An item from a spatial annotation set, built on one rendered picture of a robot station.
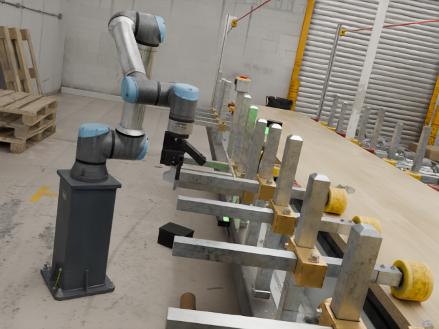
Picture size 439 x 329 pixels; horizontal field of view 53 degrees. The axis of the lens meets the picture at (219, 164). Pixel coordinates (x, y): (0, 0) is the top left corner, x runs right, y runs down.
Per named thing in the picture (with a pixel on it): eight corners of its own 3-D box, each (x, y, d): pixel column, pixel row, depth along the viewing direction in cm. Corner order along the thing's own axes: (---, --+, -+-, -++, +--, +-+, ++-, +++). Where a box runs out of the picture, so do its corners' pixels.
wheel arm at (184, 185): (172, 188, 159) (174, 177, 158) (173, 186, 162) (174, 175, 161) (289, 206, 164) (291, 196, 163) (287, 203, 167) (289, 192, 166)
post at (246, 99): (225, 190, 217) (243, 94, 206) (225, 188, 221) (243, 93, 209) (232, 192, 218) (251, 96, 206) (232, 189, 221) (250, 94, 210)
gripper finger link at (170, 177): (161, 187, 161) (164, 163, 158) (176, 190, 161) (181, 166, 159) (160, 190, 158) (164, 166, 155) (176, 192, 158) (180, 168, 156)
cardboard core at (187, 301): (180, 325, 205) (181, 291, 234) (178, 340, 206) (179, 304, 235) (197, 327, 205) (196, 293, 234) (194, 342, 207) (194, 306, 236)
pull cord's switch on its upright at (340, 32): (314, 136, 446) (340, 23, 420) (310, 133, 460) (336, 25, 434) (322, 137, 447) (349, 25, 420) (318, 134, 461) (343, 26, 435)
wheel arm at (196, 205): (176, 211, 108) (178, 196, 108) (176, 205, 112) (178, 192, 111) (367, 238, 114) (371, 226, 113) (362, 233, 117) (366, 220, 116)
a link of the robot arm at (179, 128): (193, 120, 160) (194, 125, 150) (191, 133, 161) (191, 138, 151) (169, 115, 159) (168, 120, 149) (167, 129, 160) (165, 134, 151)
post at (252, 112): (229, 213, 194) (250, 105, 182) (228, 209, 197) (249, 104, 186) (236, 213, 194) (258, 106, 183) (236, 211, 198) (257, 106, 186)
